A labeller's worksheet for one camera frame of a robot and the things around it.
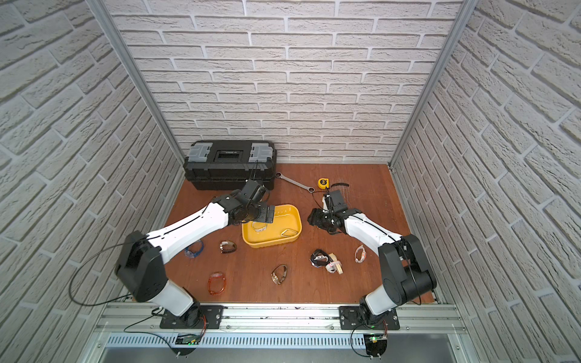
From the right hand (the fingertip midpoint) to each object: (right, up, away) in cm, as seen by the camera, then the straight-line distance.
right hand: (316, 219), depth 91 cm
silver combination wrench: (-2, +12, +17) cm, 21 cm away
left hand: (-20, +5, -5) cm, 21 cm away
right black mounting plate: (+10, -30, -17) cm, 36 cm away
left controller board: (-44, -36, -20) cm, 60 cm away
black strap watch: (+1, -14, -6) cm, 15 cm away
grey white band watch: (-24, -4, +2) cm, 24 cm away
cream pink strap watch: (+6, -16, -10) cm, 19 cm away
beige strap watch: (+17, -13, -4) cm, 22 cm away
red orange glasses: (-38, -22, -9) cm, 45 cm away
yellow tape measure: (+5, +15, +19) cm, 25 cm away
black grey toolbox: (-39, +23, +4) cm, 46 cm away
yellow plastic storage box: (-13, -4, +1) cm, 14 cm away
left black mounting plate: (-37, -30, -17) cm, 50 cm away
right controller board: (+17, -36, -21) cm, 45 cm away
